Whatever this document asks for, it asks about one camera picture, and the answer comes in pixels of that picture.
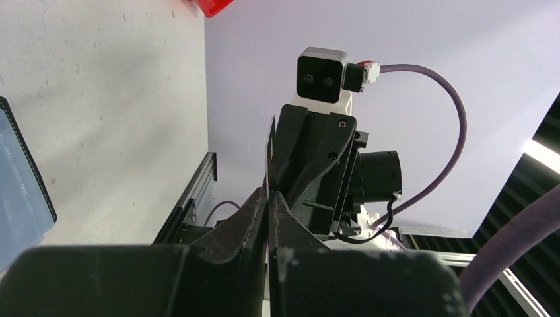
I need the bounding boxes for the red plastic divided tray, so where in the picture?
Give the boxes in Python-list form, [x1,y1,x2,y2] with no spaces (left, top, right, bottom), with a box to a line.
[184,0,234,18]

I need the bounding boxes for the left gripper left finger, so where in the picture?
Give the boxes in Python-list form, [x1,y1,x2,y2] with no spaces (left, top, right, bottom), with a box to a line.
[1,188,267,316]

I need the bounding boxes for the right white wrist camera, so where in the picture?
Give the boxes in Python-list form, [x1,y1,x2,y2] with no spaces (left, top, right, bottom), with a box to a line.
[290,47,380,115]

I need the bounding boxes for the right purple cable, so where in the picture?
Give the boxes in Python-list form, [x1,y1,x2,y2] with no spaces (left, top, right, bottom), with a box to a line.
[369,63,468,230]

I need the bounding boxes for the black VIP credit card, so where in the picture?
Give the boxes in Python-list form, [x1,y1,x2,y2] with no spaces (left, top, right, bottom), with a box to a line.
[265,114,276,202]

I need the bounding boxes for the purple cable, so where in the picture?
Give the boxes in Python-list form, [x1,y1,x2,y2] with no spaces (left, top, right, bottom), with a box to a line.
[459,184,560,314]
[369,63,468,230]

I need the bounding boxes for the aluminium rail frame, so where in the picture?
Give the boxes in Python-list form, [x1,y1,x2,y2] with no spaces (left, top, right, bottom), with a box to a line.
[153,152,217,244]

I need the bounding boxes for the black leather card holder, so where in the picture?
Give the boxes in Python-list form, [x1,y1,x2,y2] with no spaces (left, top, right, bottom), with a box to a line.
[1,97,57,273]

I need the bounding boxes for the black loop cable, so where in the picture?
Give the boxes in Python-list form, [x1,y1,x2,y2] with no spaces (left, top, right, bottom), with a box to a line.
[332,194,401,245]

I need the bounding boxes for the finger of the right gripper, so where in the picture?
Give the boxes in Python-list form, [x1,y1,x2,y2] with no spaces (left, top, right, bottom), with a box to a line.
[284,111,357,208]
[272,104,308,193]

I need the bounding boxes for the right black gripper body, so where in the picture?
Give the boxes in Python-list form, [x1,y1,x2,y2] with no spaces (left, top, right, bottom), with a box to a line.
[302,131,402,241]

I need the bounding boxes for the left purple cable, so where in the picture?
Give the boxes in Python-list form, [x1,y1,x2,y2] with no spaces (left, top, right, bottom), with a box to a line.
[459,184,560,314]

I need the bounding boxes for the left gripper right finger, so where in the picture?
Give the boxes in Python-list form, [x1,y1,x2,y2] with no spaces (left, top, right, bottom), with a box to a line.
[267,191,468,316]

